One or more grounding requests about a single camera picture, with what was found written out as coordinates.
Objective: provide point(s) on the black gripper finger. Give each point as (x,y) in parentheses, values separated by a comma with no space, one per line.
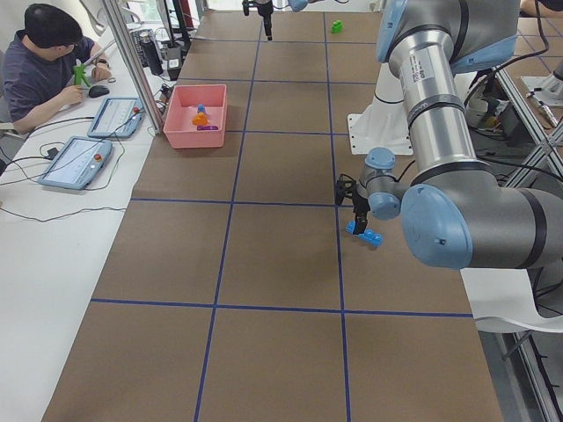
(267,21)
(360,224)

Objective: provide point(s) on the long blue block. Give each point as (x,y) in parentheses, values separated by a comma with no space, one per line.
(369,236)

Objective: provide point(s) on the green block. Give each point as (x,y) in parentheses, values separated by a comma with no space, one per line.
(336,26)

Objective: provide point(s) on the orange block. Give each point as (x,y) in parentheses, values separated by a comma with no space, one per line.
(200,119)

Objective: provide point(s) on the pink plastic box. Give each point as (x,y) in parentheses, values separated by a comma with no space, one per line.
(182,107)

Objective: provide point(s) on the black water bottle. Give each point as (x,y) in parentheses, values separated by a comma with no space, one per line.
(151,54)

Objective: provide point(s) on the far teach pendant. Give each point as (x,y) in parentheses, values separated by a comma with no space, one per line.
(117,117)

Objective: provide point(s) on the teach pendant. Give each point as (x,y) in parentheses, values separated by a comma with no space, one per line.
(117,117)
(77,163)

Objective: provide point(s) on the black computer mouse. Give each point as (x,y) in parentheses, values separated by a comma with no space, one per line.
(97,91)

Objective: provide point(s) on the seated person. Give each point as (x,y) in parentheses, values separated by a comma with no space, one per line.
(38,66)

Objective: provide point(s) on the near teach pendant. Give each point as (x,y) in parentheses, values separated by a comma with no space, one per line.
(77,163)

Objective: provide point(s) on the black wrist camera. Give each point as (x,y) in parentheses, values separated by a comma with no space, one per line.
(344,188)

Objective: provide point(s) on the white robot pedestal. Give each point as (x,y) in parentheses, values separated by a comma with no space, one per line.
(383,122)

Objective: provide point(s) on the aluminium frame post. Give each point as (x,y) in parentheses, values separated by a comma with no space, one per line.
(132,62)

